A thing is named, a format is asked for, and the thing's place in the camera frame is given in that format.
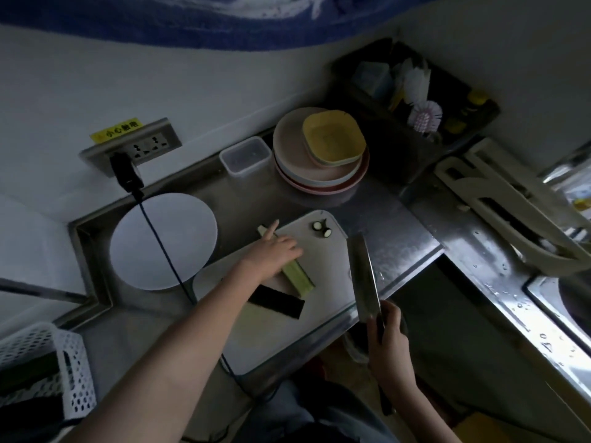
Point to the person's right hand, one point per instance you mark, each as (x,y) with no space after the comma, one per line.
(391,355)

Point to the person's left hand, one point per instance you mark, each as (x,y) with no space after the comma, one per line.
(265,259)

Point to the person's left little finger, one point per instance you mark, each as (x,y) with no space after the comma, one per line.
(273,229)

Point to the person's right fingers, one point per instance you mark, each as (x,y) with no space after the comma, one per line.
(390,325)

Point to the pale green vegetable strip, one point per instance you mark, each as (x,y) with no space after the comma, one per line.
(298,276)

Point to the steel cleaver knife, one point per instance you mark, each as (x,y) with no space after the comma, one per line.
(364,276)

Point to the person's left forearm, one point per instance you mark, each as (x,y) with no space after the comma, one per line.
(175,359)

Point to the person's right forearm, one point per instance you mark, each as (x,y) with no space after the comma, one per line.
(427,419)

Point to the white cutting board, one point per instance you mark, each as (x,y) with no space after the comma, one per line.
(323,272)

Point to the dark vegetable peel piece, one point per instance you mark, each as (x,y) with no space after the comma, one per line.
(279,302)

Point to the clear plastic container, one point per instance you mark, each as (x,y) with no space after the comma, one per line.
(245,156)

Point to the beige round plate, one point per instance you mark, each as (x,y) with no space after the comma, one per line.
(288,152)

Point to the pink round plate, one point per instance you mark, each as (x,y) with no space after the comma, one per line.
(355,179)

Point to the pale green square bowl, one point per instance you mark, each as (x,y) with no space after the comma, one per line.
(344,163)

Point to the yellow square bowl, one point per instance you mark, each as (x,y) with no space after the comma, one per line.
(333,136)

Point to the white round plate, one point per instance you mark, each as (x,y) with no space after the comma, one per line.
(157,244)

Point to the person's blue jeans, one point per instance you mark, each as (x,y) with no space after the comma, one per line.
(314,419)

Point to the black utensil caddy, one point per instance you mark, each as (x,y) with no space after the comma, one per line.
(392,142)

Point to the cream plastic cutting board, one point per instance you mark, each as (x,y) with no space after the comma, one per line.
(531,186)
(517,235)

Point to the black power plug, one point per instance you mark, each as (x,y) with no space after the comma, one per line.
(124,172)

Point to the steel sink basin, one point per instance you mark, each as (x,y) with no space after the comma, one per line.
(568,304)

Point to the blue sponge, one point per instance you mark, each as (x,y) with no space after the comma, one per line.
(371,78)

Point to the yellow warning label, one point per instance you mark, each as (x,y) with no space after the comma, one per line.
(115,130)

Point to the pink white dish brush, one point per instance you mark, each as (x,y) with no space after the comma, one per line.
(425,116)

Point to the yellow scrub pad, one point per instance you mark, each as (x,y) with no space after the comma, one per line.
(455,126)
(478,97)

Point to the blue white cloth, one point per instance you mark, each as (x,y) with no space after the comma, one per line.
(184,22)

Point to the steel faucet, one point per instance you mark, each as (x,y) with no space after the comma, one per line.
(565,166)

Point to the white perforated plastic basket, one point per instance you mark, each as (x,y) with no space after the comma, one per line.
(76,364)

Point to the steel wall power socket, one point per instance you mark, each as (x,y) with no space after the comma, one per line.
(154,142)

